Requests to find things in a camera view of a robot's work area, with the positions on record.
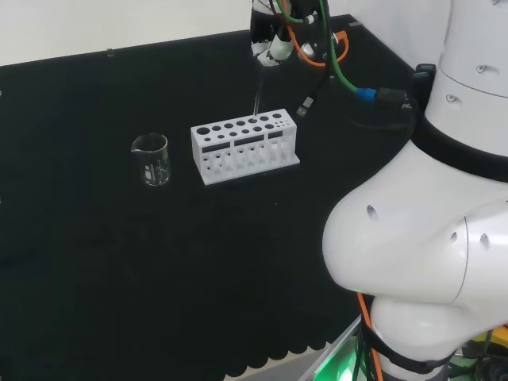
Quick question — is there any clear glass beaker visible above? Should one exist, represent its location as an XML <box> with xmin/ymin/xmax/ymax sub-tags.
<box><xmin>130</xmin><ymin>133</ymin><xmax>171</xmax><ymax>187</ymax></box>

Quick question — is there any black usb cable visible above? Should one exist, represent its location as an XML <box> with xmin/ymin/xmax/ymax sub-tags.
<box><xmin>296</xmin><ymin>73</ymin><xmax>334</xmax><ymax>119</ymax></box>

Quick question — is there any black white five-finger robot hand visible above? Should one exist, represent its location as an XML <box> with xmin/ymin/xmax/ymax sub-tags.
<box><xmin>249</xmin><ymin>0</ymin><xmax>319</xmax><ymax>67</ymax></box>

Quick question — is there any yellow stop button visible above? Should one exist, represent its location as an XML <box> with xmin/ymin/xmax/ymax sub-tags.
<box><xmin>470</xmin><ymin>323</ymin><xmax>508</xmax><ymax>358</ymax></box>

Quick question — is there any orange cable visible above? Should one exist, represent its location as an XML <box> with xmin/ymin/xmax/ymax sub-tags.
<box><xmin>287</xmin><ymin>26</ymin><xmax>351</xmax><ymax>67</ymax></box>
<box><xmin>356</xmin><ymin>292</ymin><xmax>385</xmax><ymax>381</ymax></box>

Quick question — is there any clear glass rod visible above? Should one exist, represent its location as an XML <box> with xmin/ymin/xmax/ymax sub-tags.
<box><xmin>252</xmin><ymin>63</ymin><xmax>266</xmax><ymax>117</ymax></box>

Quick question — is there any metal base plate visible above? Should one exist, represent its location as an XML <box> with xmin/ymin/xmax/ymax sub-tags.
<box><xmin>313</xmin><ymin>315</ymin><xmax>362</xmax><ymax>381</ymax></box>

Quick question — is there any black bench cloth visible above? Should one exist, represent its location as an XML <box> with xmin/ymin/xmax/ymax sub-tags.
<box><xmin>0</xmin><ymin>13</ymin><xmax>422</xmax><ymax>381</ymax></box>

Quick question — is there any white test tube rack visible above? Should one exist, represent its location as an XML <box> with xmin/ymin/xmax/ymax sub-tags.
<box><xmin>190</xmin><ymin>108</ymin><xmax>302</xmax><ymax>187</ymax></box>

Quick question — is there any green cable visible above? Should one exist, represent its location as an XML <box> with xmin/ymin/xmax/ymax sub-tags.
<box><xmin>272</xmin><ymin>0</ymin><xmax>361</xmax><ymax>95</ymax></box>

